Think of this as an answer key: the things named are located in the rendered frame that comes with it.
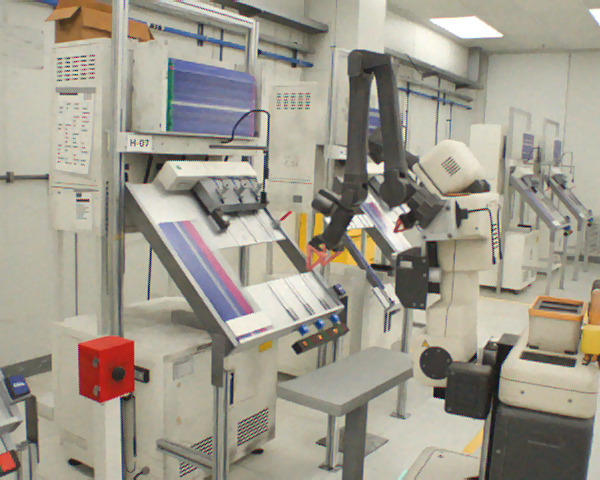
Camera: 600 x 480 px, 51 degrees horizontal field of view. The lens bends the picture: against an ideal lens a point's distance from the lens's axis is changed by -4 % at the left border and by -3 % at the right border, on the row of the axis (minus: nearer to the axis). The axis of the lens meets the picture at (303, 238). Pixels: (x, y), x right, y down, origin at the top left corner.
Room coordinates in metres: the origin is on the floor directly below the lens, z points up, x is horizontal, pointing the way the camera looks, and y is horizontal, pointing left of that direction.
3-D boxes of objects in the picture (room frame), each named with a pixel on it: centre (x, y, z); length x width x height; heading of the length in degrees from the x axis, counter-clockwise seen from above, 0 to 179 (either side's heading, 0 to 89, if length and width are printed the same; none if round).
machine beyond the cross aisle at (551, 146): (8.00, -2.96, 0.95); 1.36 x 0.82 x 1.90; 57
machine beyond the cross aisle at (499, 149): (6.79, -2.16, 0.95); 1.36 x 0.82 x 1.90; 57
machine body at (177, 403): (2.59, 0.55, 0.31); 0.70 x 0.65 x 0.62; 147
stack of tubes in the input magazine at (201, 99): (2.57, 0.41, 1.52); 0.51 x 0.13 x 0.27; 147
